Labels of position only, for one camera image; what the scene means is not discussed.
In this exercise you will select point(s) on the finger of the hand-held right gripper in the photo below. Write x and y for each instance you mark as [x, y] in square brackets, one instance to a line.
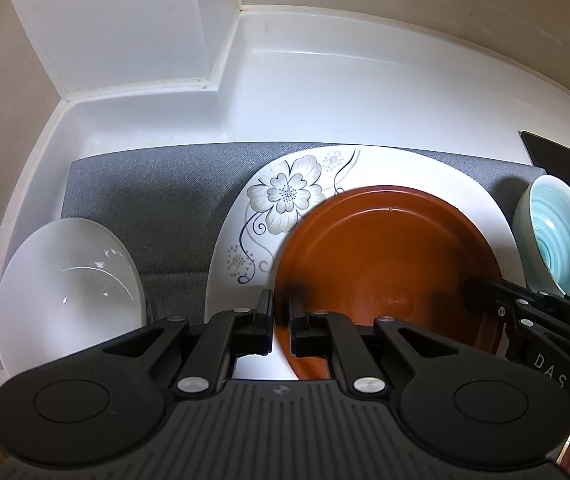
[485, 292]

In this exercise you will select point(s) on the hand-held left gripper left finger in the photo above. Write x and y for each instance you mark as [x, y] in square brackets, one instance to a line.
[266, 317]

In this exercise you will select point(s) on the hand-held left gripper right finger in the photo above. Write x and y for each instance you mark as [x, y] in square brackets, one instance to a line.
[296, 320]

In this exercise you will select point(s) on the brown ceramic plate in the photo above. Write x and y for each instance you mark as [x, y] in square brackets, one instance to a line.
[380, 260]

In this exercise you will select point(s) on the light blue ceramic bowl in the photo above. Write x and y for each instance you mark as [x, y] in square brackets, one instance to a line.
[560, 230]

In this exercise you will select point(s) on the white floral square plate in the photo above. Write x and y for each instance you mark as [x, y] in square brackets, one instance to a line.
[285, 195]

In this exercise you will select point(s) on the grey fabric mat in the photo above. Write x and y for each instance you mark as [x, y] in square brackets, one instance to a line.
[165, 200]

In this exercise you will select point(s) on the black flat panel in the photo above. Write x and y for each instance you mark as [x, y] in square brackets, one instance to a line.
[560, 155]

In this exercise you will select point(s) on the white ceramic bowl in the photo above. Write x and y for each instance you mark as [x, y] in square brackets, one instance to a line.
[60, 290]

